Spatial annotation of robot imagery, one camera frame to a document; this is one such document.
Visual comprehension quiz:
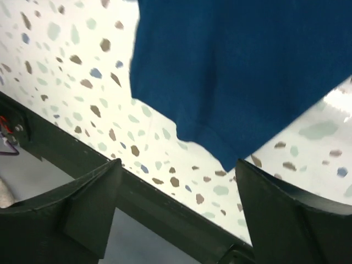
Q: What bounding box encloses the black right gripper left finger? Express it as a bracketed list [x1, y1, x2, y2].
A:
[1, 159, 122, 263]

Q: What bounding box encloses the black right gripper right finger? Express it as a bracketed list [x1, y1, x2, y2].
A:
[235, 159, 351, 264]

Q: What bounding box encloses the blue Mickey t-shirt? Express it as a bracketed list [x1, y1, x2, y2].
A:
[130, 0, 351, 171]

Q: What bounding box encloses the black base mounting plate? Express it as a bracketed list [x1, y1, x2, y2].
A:
[1, 94, 255, 263]

